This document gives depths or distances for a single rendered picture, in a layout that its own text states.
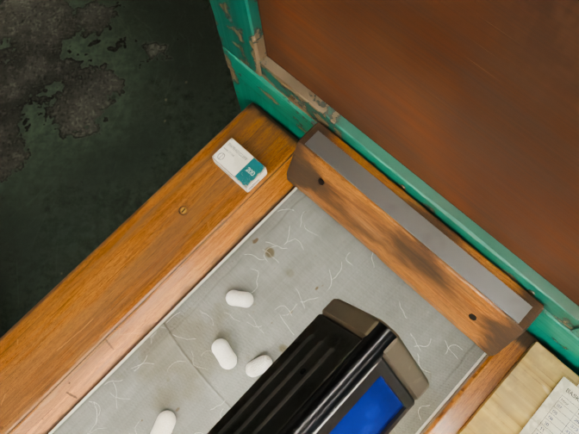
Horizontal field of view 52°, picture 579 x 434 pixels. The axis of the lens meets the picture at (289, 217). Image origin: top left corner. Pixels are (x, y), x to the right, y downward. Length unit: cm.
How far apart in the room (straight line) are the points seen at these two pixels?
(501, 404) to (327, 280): 23
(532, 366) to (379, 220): 23
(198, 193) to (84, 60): 117
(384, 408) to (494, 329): 28
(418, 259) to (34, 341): 45
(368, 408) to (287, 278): 38
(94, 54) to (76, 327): 124
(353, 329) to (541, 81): 19
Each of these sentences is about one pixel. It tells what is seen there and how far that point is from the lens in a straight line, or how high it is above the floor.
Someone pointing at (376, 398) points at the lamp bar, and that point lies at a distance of 35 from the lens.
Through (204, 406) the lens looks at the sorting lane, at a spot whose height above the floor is 74.
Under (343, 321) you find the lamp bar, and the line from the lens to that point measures 36.
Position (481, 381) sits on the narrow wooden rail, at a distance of 69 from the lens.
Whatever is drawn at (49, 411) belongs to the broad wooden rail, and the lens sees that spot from 75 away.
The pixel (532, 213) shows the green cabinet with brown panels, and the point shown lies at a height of 96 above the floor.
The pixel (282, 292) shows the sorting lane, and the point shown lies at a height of 74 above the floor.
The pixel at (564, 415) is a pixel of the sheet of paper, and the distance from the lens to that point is 70.
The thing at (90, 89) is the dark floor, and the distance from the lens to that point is 181.
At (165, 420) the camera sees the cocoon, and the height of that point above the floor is 76.
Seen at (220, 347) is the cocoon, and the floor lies 76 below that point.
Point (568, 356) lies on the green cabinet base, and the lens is 71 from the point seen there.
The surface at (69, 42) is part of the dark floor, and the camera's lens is 192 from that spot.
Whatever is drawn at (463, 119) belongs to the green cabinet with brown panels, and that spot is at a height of 102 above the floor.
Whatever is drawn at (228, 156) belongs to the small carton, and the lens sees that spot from 73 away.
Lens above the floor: 144
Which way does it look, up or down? 71 degrees down
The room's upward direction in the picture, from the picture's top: 12 degrees counter-clockwise
